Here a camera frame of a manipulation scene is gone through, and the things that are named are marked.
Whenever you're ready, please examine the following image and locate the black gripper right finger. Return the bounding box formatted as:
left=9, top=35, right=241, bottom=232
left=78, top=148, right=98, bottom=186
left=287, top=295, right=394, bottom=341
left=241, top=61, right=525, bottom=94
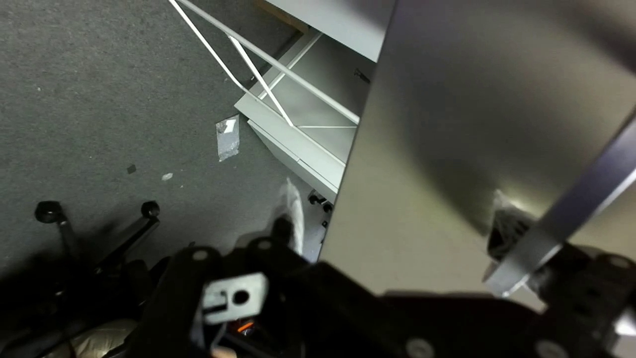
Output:
left=488, top=198, right=545, bottom=266

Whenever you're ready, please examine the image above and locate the beige filing cabinet drawer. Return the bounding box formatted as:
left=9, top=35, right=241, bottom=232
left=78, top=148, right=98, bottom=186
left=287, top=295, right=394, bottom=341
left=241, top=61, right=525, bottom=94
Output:
left=317, top=0, right=636, bottom=301

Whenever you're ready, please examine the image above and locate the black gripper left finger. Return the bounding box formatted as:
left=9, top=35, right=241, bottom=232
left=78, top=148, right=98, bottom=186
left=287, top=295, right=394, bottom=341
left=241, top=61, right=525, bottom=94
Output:
left=269, top=180, right=307, bottom=258

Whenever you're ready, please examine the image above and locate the black caster chair base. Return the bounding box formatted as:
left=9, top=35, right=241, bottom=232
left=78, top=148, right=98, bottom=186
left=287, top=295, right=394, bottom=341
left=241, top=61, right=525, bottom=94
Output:
left=0, top=198, right=168, bottom=358

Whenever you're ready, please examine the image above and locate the clear plastic floor scrap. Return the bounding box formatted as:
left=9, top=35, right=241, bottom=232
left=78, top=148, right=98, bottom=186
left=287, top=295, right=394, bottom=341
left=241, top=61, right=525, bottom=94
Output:
left=215, top=116, right=243, bottom=166

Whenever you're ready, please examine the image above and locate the silver drawer pull handle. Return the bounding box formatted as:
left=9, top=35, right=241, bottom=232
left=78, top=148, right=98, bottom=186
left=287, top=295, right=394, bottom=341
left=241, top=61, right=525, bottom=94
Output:
left=484, top=108, right=636, bottom=299

